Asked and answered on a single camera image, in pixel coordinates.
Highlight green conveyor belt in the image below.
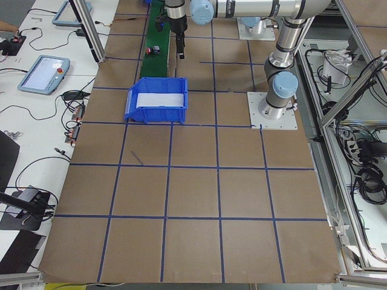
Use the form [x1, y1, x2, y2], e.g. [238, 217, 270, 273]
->
[140, 1, 171, 77]

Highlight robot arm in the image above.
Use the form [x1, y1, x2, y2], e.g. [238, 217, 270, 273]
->
[155, 0, 329, 120]

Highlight red push button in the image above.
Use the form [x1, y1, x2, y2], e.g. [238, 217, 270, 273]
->
[145, 45, 160, 55]

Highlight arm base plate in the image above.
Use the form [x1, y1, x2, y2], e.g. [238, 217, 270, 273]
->
[247, 92, 298, 131]
[237, 17, 276, 41]

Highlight red black wire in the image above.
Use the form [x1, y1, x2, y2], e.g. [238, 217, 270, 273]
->
[94, 17, 149, 28]

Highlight black power adapter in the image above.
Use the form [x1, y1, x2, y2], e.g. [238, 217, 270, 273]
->
[76, 29, 85, 37]

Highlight white foam pad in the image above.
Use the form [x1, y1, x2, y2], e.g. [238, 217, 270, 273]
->
[136, 92, 184, 108]

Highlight aluminium frame post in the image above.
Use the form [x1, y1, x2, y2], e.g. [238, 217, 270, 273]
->
[69, 0, 106, 63]

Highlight teach pendant tablet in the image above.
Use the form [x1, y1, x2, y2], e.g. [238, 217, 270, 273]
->
[18, 55, 70, 95]
[52, 1, 80, 28]

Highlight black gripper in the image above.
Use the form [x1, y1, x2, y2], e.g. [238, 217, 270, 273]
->
[169, 16, 187, 59]

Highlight blue source bin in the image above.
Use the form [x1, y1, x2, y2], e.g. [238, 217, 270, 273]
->
[124, 77, 188, 124]

